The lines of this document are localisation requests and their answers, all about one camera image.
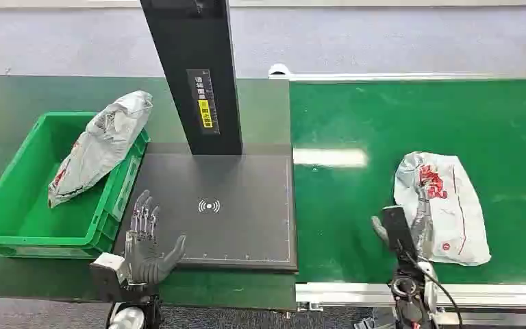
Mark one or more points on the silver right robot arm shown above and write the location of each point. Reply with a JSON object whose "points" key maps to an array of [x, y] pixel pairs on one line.
{"points": [[408, 295]]}

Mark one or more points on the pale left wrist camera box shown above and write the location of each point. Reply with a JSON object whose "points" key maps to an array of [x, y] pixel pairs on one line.
{"points": [[106, 272]]}

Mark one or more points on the black scanner base plate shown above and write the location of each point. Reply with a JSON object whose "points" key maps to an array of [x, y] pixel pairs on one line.
{"points": [[240, 227]]}

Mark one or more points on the plain grey parcel bag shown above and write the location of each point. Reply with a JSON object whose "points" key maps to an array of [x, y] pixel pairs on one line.
{"points": [[102, 143]]}

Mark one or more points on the green plastic crate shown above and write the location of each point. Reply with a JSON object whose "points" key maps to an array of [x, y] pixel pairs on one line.
{"points": [[22, 218]]}

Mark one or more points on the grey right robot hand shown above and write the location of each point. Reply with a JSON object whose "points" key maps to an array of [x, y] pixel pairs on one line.
{"points": [[397, 229]]}

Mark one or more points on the black scanner column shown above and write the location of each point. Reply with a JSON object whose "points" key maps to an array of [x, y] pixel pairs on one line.
{"points": [[190, 45]]}

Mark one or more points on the yellow sticker on column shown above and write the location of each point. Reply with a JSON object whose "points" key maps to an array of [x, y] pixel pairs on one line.
{"points": [[205, 113]]}

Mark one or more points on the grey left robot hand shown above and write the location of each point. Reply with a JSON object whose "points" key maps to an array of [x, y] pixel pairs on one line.
{"points": [[143, 263]]}

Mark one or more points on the aluminium conveyor side rail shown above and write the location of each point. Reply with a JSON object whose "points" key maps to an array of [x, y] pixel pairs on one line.
{"points": [[494, 297], [381, 76]]}

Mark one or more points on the black label on column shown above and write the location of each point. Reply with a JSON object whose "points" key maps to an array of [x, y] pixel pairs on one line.
{"points": [[201, 86]]}

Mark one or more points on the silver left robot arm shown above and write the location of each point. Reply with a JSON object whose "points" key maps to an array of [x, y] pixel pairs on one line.
{"points": [[131, 315]]}

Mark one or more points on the green conveyor belt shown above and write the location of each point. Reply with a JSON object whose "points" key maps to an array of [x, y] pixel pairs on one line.
{"points": [[426, 118]]}

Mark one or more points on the grey parcel bag red print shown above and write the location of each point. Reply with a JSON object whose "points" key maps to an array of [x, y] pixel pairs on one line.
{"points": [[453, 213]]}

